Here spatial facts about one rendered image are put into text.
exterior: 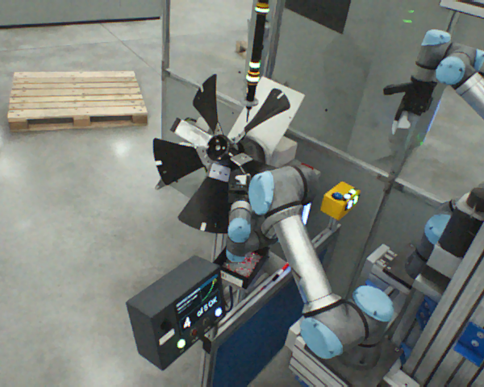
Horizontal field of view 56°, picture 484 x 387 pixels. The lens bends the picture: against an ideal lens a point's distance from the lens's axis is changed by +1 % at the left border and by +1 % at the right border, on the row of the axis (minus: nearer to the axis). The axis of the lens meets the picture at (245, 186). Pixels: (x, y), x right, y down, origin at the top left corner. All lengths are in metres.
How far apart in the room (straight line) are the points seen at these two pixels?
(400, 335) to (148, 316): 0.85
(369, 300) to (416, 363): 0.34
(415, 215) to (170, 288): 1.50
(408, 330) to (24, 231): 2.59
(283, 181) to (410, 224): 1.30
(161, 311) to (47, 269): 1.97
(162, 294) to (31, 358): 1.56
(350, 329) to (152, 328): 0.51
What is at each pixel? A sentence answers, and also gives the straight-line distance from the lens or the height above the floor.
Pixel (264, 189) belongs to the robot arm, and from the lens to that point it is 1.25.
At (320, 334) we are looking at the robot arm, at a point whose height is 1.25.
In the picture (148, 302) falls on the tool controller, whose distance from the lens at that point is 1.25.
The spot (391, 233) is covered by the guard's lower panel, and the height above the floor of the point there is 0.69.
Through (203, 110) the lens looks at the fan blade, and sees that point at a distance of 2.11.
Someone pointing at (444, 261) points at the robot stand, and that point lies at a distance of 1.44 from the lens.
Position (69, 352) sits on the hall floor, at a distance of 2.71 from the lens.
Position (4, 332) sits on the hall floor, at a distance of 2.88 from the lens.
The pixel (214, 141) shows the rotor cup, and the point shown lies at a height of 1.23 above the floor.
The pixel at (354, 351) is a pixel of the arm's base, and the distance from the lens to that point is 1.43.
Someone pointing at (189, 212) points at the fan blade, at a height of 0.99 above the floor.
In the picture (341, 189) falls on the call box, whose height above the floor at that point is 1.07.
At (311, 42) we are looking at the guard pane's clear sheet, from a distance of 2.43.
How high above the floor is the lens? 2.21
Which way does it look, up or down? 36 degrees down
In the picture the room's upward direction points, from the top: 8 degrees clockwise
